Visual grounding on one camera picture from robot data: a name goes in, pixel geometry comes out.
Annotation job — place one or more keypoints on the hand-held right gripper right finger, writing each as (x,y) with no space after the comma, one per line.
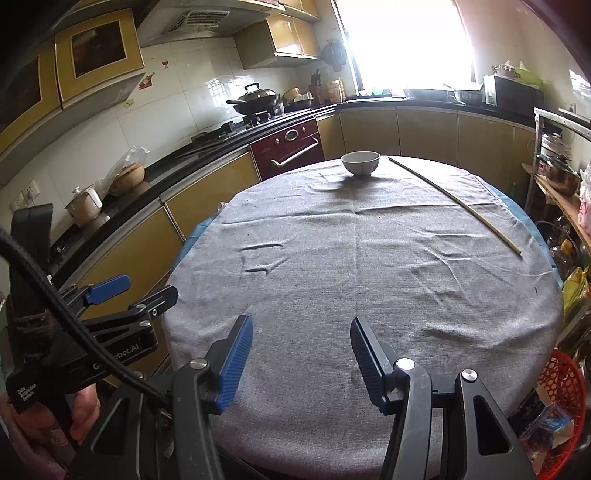
(369,364)

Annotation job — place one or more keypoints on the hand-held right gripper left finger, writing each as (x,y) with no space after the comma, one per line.
(235,364)

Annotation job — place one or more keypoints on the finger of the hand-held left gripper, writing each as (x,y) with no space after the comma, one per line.
(157,302)
(108,288)

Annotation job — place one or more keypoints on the red plastic basket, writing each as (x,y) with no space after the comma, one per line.
(561,378)

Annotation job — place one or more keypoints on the blue white toothpaste box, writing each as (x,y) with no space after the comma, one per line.
(554,420)

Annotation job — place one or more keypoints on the person's left forearm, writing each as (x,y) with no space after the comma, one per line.
(32,452)

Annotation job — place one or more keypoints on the person's left hand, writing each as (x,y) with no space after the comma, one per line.
(85,410)

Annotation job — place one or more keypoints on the grey tablecloth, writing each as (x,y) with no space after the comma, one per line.
(369,258)

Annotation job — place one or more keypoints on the brown clay pot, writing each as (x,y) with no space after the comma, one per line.
(127,181)

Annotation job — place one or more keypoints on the clear plastic bag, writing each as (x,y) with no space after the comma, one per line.
(134,154)

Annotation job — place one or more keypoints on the black kitchen countertop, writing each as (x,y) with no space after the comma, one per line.
(184,161)

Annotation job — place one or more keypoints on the long thin wooden stick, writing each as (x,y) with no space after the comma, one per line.
(510,244)

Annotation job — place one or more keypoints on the black gas stove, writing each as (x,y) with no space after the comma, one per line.
(231,131)

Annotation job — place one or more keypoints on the maroon built-in oven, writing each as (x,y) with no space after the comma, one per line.
(286,150)

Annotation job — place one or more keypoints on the white ceramic bowl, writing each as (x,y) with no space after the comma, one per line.
(360,164)

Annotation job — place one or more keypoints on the yellow green packet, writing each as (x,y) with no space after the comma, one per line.
(576,290)

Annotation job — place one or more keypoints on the black wok with lid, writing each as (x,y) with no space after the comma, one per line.
(256,99)

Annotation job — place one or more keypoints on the small pan on stove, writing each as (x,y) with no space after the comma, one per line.
(300,101)

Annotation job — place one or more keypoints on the steel pot with lid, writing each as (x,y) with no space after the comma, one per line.
(561,177)

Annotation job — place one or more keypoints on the orange food packet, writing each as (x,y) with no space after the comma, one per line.
(336,91)

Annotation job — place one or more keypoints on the pink plastic bag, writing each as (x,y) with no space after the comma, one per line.
(585,194)

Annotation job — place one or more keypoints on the metal basin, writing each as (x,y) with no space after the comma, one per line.
(466,97)
(427,94)

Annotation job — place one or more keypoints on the grey range hood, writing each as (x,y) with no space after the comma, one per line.
(198,21)

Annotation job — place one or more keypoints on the metal shelf rack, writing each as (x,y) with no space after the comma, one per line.
(539,138)

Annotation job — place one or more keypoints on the dark hanging bag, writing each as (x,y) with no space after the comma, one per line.
(333,55)

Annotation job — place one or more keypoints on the black microwave oven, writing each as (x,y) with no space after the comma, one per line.
(515,97)

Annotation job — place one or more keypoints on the kitchen window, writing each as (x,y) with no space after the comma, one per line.
(406,41)

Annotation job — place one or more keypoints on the green plastic bag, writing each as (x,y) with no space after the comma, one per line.
(528,76)

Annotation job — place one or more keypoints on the white wall outlet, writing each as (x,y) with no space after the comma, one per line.
(25,194)

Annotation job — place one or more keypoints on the glass door yellow wall cabinet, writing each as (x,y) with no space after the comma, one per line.
(99,50)

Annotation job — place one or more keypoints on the plain yellow wall cabinet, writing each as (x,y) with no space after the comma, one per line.
(286,37)

